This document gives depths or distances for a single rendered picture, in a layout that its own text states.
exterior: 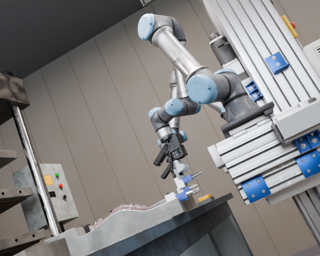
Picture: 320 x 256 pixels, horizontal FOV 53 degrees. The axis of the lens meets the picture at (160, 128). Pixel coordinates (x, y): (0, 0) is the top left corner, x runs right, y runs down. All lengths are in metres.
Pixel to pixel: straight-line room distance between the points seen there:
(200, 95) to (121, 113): 2.45
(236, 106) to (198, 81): 0.20
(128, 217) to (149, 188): 2.28
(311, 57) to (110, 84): 2.65
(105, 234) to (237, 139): 0.62
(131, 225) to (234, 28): 1.04
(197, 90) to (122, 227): 0.59
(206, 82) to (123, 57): 2.68
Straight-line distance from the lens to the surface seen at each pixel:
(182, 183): 1.48
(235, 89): 1.37
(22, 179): 2.22
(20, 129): 2.10
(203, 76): 1.26
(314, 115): 1.22
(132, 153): 3.53
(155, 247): 1.08
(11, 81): 2.22
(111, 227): 1.19
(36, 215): 2.15
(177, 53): 1.39
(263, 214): 3.31
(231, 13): 1.71
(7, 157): 2.04
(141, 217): 1.17
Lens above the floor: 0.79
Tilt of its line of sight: 16 degrees up
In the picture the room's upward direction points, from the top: 25 degrees counter-clockwise
